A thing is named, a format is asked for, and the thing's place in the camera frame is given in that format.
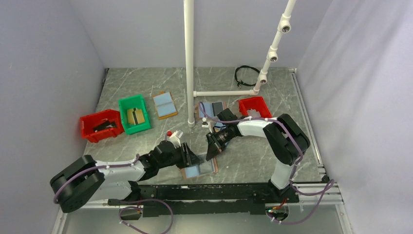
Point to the left red plastic bin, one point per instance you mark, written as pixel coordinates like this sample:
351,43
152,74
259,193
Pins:
89,121

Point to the white pvc pipe frame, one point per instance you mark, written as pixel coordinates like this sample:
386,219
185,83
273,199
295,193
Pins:
284,27

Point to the grey credit card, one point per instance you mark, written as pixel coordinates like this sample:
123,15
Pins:
206,167

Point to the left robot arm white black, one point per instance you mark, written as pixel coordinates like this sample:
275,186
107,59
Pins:
87,179

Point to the green plastic bin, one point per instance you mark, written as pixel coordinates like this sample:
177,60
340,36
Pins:
136,101

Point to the red plastic bin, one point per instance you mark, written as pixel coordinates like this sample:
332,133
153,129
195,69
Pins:
89,121
256,103

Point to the silver cards in right bin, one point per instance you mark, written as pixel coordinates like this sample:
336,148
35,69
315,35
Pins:
253,113

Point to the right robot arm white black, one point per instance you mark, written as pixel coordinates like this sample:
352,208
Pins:
286,139

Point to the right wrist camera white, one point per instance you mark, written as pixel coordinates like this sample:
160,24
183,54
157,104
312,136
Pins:
205,123

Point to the black cards in left bin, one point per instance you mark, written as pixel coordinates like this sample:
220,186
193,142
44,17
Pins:
106,124

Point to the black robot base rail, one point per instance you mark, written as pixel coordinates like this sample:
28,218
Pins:
193,199

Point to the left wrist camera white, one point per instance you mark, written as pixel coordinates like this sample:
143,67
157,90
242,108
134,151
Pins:
174,137

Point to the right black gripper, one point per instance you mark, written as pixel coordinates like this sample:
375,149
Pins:
214,147

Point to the card holder with gold card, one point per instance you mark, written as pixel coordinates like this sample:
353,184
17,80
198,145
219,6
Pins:
221,126

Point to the brown blue card holder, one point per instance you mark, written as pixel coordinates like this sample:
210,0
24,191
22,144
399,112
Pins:
192,171

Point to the open empty blue card holder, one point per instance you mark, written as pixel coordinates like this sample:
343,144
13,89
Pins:
164,105

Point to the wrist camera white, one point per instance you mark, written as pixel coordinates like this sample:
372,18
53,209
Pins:
174,137
205,123

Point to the card holder with black card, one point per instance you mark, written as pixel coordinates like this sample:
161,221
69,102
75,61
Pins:
214,108

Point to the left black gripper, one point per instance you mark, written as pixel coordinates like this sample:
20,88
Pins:
188,154

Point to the gold cards in green bin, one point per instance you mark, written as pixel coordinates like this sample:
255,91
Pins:
135,116

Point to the right red plastic bin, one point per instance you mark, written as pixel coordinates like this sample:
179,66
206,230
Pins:
256,103

